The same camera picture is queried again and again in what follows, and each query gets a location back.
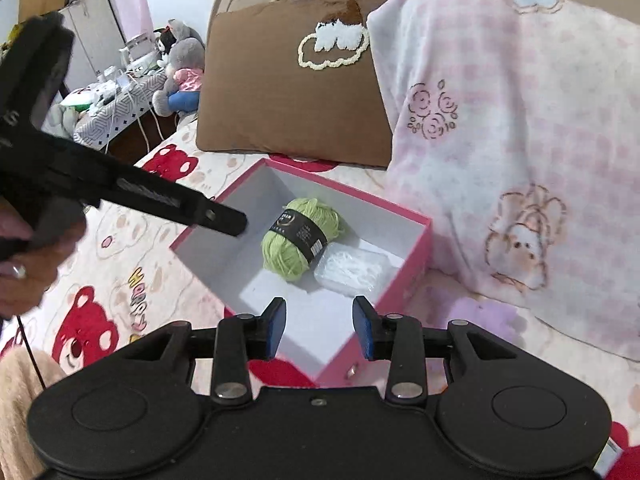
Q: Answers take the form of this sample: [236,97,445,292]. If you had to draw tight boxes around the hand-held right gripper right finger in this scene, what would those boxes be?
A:
[352,296,519,404]

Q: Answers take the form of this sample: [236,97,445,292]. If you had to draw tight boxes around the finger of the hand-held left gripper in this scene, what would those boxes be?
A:
[99,162,250,239]

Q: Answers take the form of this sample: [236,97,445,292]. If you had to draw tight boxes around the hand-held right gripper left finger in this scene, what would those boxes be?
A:
[117,296,288,406]

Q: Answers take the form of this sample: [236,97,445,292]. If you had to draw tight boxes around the pink cardboard box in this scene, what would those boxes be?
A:
[169,157,434,387]

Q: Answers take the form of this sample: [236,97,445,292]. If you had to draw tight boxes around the clear plastic box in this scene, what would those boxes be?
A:
[313,243,392,295]

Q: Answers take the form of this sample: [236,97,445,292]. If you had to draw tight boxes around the green yarn ball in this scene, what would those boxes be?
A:
[260,197,347,283]

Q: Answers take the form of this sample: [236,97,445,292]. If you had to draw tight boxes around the person's left hand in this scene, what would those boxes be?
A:
[0,207,89,317]

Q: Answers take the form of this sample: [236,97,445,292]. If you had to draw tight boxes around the purple plush toy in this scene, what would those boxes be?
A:
[444,297,517,342]

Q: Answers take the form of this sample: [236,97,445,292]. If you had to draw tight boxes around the brown embroidered pillow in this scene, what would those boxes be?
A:
[195,0,394,169]

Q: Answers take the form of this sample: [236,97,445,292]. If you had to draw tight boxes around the white cabinet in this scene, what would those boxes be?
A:
[57,0,127,92]

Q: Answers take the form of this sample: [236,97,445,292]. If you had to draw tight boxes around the grey plush toy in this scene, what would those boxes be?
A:
[152,18,207,116]

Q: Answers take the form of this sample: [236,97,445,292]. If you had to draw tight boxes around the beige fleece cloth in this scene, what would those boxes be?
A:
[0,344,69,480]

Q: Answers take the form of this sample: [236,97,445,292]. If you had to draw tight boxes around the pink checked printed blanket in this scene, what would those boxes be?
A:
[367,0,640,362]

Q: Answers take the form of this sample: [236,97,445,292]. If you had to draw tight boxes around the black cable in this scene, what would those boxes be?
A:
[14,312,49,392]

